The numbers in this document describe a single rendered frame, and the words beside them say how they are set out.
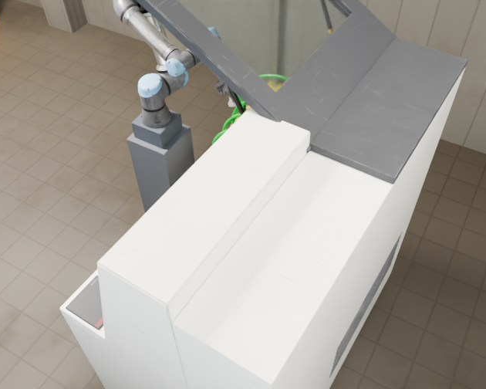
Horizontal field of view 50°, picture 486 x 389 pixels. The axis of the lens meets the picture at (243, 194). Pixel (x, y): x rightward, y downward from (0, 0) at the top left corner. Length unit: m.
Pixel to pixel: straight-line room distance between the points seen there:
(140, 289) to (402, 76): 1.19
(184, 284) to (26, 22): 4.61
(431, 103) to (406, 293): 1.53
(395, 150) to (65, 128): 3.00
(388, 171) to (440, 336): 1.63
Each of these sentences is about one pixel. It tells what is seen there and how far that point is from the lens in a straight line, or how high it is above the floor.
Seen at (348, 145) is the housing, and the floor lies 1.50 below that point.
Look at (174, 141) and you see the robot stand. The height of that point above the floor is 0.80.
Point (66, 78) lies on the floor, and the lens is 4.71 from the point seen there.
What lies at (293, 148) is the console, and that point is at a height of 1.55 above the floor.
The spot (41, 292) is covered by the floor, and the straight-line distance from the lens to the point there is 3.25.
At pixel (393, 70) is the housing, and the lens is 1.96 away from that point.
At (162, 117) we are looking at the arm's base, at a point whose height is 0.94.
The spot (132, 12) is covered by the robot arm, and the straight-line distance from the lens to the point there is 2.37.
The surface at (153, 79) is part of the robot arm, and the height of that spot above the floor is 1.13.
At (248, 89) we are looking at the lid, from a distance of 1.62.
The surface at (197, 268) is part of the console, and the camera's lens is 1.26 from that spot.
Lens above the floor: 2.60
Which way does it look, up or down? 49 degrees down
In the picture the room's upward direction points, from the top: 1 degrees counter-clockwise
